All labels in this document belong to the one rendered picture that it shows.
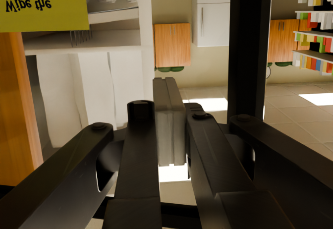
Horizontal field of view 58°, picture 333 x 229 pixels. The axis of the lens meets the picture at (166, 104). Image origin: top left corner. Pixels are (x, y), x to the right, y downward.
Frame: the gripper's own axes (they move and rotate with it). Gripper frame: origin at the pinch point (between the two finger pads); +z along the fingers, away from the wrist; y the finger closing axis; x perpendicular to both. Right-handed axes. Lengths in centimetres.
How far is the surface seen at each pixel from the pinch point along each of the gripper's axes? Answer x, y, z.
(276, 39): -49, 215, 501
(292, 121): -136, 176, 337
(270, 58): -80, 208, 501
